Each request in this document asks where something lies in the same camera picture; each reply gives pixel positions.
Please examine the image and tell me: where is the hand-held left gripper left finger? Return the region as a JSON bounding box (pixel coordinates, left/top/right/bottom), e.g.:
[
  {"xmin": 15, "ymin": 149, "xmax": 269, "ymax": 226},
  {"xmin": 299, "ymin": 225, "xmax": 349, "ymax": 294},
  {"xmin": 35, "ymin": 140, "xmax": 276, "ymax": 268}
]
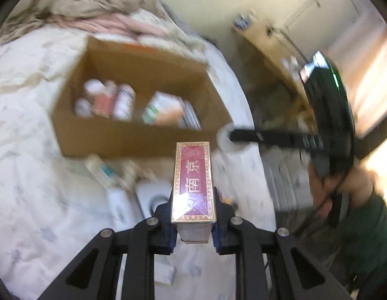
[{"xmin": 39, "ymin": 194, "xmax": 177, "ymax": 300}]

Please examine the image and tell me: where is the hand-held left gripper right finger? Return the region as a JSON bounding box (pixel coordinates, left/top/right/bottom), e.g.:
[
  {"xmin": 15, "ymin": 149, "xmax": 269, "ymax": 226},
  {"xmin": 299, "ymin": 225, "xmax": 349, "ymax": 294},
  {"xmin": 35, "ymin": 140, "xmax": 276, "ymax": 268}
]
[{"xmin": 212, "ymin": 187, "xmax": 353, "ymax": 300}]

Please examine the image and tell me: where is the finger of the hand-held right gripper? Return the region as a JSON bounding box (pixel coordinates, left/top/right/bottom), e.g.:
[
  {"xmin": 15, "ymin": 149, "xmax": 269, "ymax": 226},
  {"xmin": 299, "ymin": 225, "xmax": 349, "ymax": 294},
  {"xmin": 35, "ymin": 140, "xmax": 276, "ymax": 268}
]
[{"xmin": 229, "ymin": 128, "xmax": 325, "ymax": 154}]

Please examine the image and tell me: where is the red and gold cigarette box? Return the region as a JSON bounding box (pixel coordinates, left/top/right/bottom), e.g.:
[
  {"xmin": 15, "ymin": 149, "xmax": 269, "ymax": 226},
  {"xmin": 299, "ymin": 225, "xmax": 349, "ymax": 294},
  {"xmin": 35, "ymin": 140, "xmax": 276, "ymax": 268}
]
[
  {"xmin": 171, "ymin": 141, "xmax": 217, "ymax": 244},
  {"xmin": 94, "ymin": 81, "xmax": 117, "ymax": 119}
]

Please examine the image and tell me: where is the brown cardboard box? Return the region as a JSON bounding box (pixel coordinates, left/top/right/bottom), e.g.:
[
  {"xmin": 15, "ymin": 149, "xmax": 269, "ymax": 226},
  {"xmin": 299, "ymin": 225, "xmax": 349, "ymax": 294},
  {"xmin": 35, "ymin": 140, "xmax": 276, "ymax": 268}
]
[{"xmin": 50, "ymin": 34, "xmax": 233, "ymax": 159}]

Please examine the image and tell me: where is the person's right forearm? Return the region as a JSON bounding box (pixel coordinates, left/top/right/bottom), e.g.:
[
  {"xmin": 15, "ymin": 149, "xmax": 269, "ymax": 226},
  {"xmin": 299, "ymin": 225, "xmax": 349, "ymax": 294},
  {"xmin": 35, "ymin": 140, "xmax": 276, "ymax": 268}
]
[{"xmin": 332, "ymin": 190, "xmax": 387, "ymax": 293}]

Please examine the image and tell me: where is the person's right hand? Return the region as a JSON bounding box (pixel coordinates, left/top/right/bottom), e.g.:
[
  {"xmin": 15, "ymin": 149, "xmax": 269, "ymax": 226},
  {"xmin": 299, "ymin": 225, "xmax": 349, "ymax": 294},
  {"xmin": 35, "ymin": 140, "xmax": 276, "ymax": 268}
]
[{"xmin": 307, "ymin": 161, "xmax": 374, "ymax": 221}]

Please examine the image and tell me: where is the small white carton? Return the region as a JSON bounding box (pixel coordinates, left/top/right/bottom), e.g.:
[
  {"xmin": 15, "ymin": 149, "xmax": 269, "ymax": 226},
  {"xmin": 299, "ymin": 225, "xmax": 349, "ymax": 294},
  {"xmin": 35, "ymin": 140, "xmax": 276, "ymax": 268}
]
[{"xmin": 154, "ymin": 262, "xmax": 177, "ymax": 286}]

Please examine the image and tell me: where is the white cabinet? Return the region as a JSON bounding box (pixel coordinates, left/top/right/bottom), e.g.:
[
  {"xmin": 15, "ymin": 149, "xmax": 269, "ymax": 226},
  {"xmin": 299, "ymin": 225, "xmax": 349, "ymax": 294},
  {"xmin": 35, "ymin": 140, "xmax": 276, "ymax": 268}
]
[{"xmin": 262, "ymin": 151, "xmax": 314, "ymax": 227}]

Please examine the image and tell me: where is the tall white lotion bottle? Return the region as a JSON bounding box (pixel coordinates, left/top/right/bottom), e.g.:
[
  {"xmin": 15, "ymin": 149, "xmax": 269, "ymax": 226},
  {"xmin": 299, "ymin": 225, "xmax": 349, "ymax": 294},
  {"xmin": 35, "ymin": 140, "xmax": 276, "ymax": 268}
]
[{"xmin": 106, "ymin": 187, "xmax": 141, "ymax": 227}]

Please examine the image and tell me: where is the wooden desk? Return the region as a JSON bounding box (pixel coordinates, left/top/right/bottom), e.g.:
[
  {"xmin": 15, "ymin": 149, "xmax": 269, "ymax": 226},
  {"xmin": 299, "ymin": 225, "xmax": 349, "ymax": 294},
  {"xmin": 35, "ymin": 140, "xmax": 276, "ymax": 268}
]
[{"xmin": 231, "ymin": 23, "xmax": 320, "ymax": 126}]

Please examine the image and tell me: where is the white and teal carton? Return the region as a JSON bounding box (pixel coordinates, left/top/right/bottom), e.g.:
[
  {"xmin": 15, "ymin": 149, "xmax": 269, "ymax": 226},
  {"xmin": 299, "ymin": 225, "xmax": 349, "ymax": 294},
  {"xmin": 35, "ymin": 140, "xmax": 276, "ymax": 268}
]
[{"xmin": 85, "ymin": 154, "xmax": 119, "ymax": 189}]

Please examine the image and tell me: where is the green and white medicine box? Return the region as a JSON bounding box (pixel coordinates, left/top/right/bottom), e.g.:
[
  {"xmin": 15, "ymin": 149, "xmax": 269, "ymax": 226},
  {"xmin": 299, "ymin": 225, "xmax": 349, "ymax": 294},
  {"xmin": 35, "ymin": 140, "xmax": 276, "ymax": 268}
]
[{"xmin": 141, "ymin": 91, "xmax": 185, "ymax": 126}]

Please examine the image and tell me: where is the white floral comforter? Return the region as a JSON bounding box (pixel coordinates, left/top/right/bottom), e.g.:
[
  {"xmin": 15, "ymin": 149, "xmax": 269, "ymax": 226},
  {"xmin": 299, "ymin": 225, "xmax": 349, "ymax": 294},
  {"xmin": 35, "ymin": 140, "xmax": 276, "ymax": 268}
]
[{"xmin": 0, "ymin": 28, "xmax": 277, "ymax": 300}]

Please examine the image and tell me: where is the pink cloth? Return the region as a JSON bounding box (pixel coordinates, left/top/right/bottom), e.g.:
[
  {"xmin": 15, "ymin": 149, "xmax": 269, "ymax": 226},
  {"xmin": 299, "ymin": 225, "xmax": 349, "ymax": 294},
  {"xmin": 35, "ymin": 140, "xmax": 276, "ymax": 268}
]
[{"xmin": 56, "ymin": 13, "xmax": 167, "ymax": 39}]

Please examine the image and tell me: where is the crumpled beige blanket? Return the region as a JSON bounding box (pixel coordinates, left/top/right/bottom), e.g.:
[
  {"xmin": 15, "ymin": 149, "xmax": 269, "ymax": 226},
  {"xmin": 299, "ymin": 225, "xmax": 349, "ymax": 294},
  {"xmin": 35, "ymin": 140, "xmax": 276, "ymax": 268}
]
[{"xmin": 0, "ymin": 0, "xmax": 189, "ymax": 49}]

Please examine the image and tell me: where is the white device with black ring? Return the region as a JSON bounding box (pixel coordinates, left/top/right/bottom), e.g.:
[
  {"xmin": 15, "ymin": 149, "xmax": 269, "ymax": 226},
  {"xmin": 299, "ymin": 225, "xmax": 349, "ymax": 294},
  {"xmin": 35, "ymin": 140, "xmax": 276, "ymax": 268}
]
[{"xmin": 135, "ymin": 181, "xmax": 173, "ymax": 219}]

